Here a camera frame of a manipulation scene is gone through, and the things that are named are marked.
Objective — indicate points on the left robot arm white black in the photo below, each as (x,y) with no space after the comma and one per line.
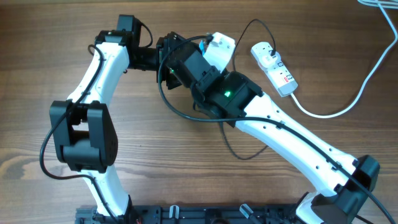
(82,129)

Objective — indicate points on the white USB wall charger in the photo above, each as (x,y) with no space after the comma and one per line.
(266,60)

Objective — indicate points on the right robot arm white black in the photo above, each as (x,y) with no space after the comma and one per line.
(342,182)

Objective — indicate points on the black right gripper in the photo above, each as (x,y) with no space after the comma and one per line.
(224,73)

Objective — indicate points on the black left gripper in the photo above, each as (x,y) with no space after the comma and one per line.
(163,69)

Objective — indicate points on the white power strip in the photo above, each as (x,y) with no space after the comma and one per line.
(281,79)

